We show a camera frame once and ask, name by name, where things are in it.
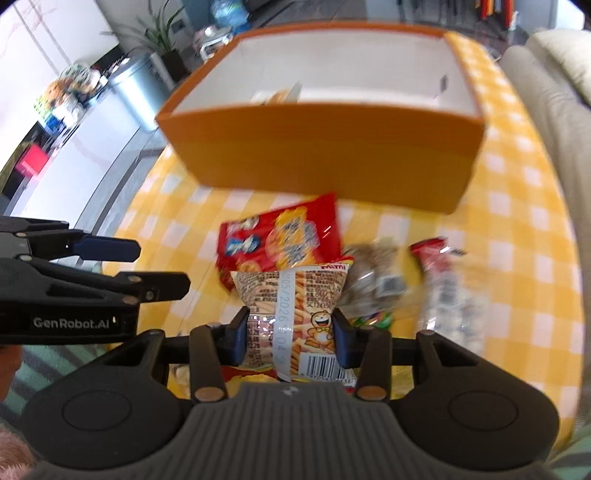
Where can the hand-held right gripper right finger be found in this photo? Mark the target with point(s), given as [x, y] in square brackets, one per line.
[342, 341]

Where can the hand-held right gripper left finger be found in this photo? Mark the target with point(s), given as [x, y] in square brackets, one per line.
[239, 339]

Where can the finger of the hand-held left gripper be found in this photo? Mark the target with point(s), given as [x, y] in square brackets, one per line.
[157, 284]
[106, 249]

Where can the beige stick snack packet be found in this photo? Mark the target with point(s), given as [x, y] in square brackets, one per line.
[291, 314]

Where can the clear nut packet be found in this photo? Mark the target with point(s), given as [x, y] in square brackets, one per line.
[369, 272]

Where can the red wafer bar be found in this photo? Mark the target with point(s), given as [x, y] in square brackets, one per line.
[443, 277]

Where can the orange cardboard box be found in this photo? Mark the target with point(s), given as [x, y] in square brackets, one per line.
[323, 147]

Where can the person's left forearm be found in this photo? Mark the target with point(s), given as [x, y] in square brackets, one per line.
[7, 369]

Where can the red yellow chip packet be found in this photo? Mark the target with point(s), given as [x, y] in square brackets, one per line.
[249, 376]

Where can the green striped rug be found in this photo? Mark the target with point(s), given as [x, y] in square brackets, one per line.
[37, 374]

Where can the red cracker packet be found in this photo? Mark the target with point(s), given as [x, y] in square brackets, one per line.
[281, 235]

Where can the red box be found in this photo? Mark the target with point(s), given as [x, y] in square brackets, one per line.
[32, 159]

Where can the pink fluffy cloth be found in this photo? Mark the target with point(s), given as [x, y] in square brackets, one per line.
[14, 454]

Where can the colourful counter decorations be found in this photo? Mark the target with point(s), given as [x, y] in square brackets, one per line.
[69, 97]

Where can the metal trash can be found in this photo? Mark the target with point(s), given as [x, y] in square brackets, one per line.
[138, 87]

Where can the yellow checked tablecloth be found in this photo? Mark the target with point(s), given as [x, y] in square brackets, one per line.
[508, 221]

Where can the potted green plant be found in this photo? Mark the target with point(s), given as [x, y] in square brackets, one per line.
[164, 32]

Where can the blue water bottle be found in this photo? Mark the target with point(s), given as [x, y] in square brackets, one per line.
[228, 11]

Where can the beige sofa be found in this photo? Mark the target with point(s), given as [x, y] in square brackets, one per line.
[554, 147]

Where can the cream cushion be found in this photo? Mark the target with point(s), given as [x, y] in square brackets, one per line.
[568, 55]

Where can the red and yellow hanging items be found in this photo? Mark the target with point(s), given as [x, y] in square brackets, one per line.
[496, 8]

